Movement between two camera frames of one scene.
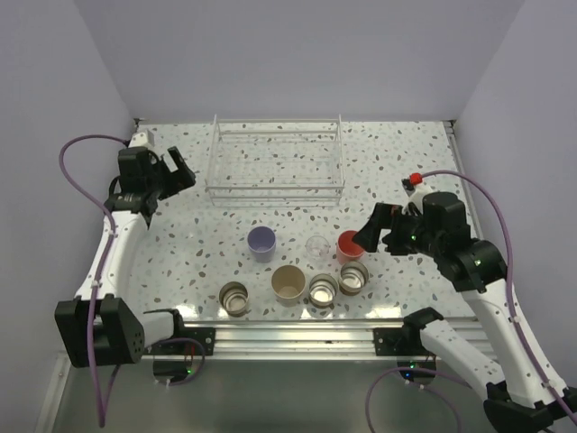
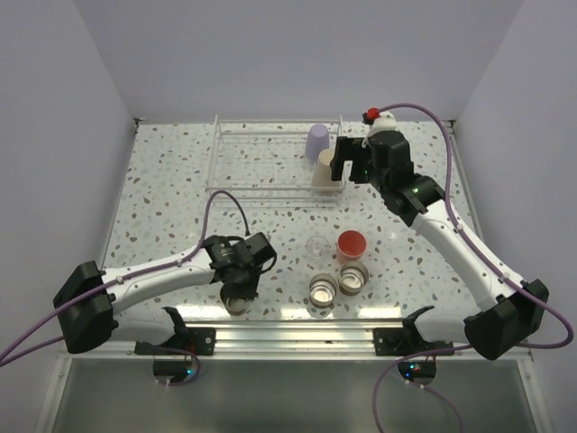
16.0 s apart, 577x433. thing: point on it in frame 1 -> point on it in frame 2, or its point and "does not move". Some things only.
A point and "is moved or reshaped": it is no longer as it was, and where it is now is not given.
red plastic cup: [347, 250] does not move
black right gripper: [382, 217] -> [348, 149]
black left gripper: [178, 180] -> [251, 289]
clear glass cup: [316, 248] does not move
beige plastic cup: [288, 282] -> [323, 183]
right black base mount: [406, 346] does not move
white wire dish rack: [276, 162] does not move
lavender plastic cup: [261, 241] is moved or reshaped
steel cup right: [352, 278] does not move
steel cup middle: [323, 290] does not move
